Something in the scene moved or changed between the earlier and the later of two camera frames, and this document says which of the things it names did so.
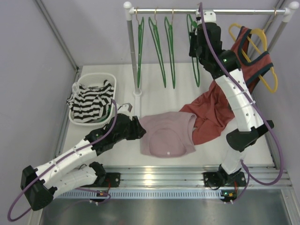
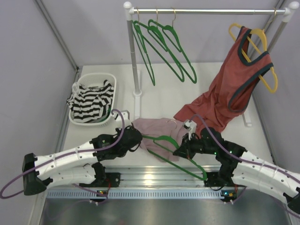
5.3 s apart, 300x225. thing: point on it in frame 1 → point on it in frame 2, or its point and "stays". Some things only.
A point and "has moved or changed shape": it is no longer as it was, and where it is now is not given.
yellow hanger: [262, 32] stays
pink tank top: [168, 134] has moved or changed shape
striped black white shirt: [90, 104] stays
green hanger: [190, 21] → [168, 138]
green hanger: [169, 36] → [182, 52]
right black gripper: [193, 37] → [186, 149]
